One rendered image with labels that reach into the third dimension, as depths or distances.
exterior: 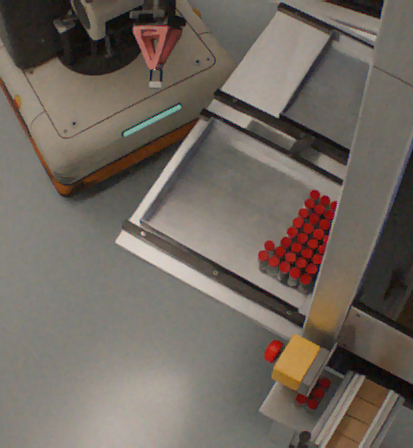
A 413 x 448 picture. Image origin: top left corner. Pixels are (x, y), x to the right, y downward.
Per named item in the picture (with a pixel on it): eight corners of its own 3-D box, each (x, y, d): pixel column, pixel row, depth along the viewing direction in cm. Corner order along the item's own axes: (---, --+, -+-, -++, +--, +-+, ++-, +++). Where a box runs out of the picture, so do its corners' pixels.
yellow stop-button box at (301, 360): (325, 363, 161) (331, 351, 154) (305, 396, 158) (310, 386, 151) (289, 343, 162) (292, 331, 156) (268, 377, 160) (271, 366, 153)
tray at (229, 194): (360, 205, 182) (362, 197, 179) (296, 314, 173) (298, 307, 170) (211, 125, 189) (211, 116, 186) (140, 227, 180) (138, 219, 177)
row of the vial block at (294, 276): (340, 214, 181) (342, 203, 177) (295, 289, 175) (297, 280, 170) (330, 208, 181) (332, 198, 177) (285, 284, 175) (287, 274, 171)
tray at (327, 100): (466, 108, 191) (469, 99, 188) (423, 199, 182) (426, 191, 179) (331, 38, 199) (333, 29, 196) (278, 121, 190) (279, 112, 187)
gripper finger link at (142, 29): (182, 72, 159) (185, 21, 159) (165, 66, 153) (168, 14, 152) (146, 72, 162) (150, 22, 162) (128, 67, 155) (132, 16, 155)
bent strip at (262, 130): (312, 151, 187) (315, 137, 181) (306, 162, 186) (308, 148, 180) (251, 119, 190) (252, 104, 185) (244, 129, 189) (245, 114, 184)
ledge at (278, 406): (356, 388, 168) (357, 386, 167) (322, 445, 164) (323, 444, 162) (293, 355, 171) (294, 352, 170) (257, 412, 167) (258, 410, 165)
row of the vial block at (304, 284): (349, 219, 180) (352, 209, 176) (305, 295, 174) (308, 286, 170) (340, 214, 181) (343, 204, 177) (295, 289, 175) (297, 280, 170)
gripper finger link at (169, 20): (180, 71, 159) (184, 20, 159) (163, 66, 152) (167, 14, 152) (145, 72, 161) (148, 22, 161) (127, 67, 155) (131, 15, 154)
